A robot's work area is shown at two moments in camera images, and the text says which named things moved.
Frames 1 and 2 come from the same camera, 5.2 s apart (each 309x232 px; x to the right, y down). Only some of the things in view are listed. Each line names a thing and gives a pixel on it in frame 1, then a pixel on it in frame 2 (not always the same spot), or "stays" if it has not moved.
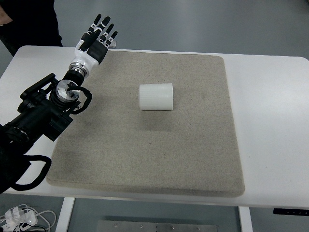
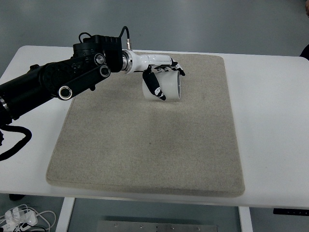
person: [28, 22] -> [305, 52]
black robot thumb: [89, 39] -> [150, 79]
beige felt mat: [157, 122] stays
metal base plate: [130, 225] stays
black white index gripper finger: [93, 25] -> [178, 68]
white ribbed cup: [156, 96] -> [169, 83]
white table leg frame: [63, 223] stays
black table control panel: [291, 211] stays
